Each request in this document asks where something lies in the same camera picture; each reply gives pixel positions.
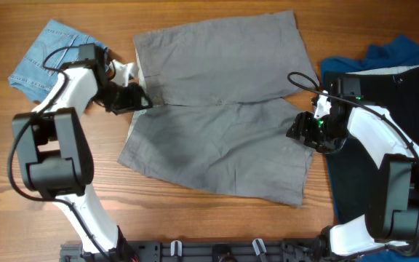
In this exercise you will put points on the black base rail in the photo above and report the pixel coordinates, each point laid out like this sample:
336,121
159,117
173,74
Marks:
287,250

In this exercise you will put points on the folded blue denim jeans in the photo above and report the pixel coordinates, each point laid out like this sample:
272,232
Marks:
55,45

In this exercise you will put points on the dark blue garment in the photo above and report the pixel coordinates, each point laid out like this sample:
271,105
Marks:
402,51

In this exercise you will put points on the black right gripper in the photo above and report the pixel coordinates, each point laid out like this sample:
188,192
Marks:
302,124

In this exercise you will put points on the grey shorts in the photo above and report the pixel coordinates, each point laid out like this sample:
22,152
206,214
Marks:
220,112

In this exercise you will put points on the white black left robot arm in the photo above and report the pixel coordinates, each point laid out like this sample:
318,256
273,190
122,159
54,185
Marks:
50,159

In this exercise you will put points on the black garment with mesh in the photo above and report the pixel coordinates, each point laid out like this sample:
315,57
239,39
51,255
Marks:
353,170

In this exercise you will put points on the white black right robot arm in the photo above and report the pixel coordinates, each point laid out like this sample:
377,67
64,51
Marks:
391,221

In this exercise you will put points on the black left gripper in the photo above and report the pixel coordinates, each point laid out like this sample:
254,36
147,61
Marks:
132,101

